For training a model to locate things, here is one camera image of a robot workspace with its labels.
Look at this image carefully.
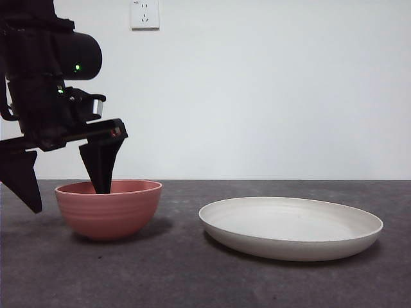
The white round plate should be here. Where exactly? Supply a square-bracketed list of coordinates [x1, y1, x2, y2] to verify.
[198, 196, 384, 262]

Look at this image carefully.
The red ribbed bowl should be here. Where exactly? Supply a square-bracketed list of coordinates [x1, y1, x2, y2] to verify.
[54, 179, 163, 242]

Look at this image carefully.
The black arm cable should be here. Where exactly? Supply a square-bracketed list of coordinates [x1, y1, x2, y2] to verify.
[0, 78, 20, 122]

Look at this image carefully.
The white wall socket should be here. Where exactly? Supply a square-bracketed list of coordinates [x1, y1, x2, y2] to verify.
[130, 0, 161, 32]

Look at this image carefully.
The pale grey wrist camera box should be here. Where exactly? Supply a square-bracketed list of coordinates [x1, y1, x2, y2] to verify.
[71, 89, 107, 120]

